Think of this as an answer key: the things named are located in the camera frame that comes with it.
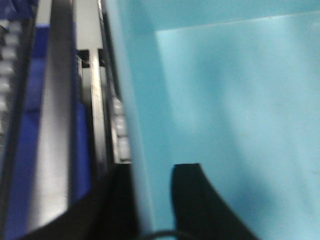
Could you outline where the white roller track rail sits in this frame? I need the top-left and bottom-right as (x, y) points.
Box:
(98, 0), (132, 165)

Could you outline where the steel divider rail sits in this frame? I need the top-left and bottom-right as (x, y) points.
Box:
(27, 0), (75, 230)

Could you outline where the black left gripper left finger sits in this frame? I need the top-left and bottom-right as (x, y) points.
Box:
(22, 164), (140, 240)

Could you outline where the dark blue bin below shelf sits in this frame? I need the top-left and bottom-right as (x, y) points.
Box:
(72, 103), (91, 202)

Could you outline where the light blue plastic bin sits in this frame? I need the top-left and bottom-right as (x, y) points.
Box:
(103, 0), (320, 240)

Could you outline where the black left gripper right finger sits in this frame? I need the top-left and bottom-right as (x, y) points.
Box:
(171, 163), (257, 240)

